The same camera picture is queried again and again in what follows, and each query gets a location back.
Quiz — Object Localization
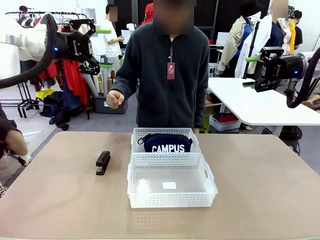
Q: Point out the person's right forearm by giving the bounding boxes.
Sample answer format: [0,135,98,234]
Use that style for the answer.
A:
[110,71,140,98]

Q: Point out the person in red hoodie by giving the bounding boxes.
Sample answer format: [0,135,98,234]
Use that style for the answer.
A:
[139,2,155,26]

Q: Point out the large white perforated basket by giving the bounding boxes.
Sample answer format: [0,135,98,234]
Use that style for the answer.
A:
[126,152,219,209]

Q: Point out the navy Campus pencil case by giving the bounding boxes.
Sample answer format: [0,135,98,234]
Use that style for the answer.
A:
[137,133,194,154]

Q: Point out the black clothes rack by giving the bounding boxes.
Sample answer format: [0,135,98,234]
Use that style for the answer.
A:
[5,7,97,119]

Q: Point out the maroon hanging tag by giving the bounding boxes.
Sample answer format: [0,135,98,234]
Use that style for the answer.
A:
[166,62,176,81]

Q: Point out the white lab coat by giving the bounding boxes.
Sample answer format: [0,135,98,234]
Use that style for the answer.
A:
[234,14,274,79]

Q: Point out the small white perforated basket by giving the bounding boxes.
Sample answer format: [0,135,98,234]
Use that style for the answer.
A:
[130,127,203,155]

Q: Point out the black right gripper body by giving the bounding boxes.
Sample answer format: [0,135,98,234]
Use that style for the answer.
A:
[264,54,305,83]

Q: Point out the red hanging garment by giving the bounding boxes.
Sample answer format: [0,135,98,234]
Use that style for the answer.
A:
[62,59,90,106]

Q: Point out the black stapler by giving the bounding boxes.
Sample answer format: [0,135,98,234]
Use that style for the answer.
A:
[95,150,112,176]

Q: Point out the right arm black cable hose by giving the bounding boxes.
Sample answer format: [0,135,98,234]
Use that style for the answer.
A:
[286,46,320,109]

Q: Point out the person's right hand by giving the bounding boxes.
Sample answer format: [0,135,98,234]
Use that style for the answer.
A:
[106,89,126,110]

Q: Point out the person's left forearm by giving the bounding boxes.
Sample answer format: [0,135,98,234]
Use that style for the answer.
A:
[192,86,210,129]

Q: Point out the clear box with red contents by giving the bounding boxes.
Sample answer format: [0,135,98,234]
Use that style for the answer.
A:
[209,112,242,133]

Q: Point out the seated person in black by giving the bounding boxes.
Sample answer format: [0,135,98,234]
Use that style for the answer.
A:
[0,103,33,168]

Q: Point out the person in dark fleece jacket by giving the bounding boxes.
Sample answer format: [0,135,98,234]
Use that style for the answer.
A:
[111,0,211,130]

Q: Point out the person in white t-shirt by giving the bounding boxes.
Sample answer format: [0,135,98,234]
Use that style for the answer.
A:
[101,3,125,74]

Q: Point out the grey storage bin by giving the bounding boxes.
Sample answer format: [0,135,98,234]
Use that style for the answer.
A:
[93,95,129,115]

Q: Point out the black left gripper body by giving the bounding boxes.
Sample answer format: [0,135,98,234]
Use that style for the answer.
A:
[50,31,95,62]

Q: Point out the rolled paper tubes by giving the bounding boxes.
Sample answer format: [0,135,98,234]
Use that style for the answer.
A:
[83,72,116,98]

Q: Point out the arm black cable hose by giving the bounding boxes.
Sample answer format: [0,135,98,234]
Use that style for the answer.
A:
[0,12,60,90]
[286,46,320,109]

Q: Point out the black bag under table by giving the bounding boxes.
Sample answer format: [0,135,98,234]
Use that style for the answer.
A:
[279,125,304,151]

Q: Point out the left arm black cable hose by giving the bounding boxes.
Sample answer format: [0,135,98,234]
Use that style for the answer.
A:
[0,12,60,90]

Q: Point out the white background table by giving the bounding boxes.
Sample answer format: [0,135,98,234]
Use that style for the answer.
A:
[207,77,320,137]

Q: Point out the yellow garment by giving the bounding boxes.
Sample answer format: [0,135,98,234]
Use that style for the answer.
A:
[35,87,56,101]

